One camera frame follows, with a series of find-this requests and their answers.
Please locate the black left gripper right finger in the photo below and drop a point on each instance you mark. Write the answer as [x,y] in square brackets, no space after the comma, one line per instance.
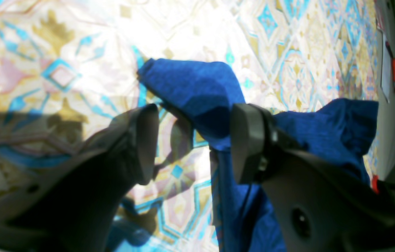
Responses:
[319,208]

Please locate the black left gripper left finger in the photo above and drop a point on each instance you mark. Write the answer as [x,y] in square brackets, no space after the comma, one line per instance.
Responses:
[71,207]

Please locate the blue long-sleeve T-shirt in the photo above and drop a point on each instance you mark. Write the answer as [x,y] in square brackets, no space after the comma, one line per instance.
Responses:
[341,133]

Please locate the orange clamp lower left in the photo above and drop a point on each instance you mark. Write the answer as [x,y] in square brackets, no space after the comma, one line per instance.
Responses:
[375,184]

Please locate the patterned tile tablecloth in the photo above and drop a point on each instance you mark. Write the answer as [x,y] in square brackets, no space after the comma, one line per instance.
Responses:
[68,70]

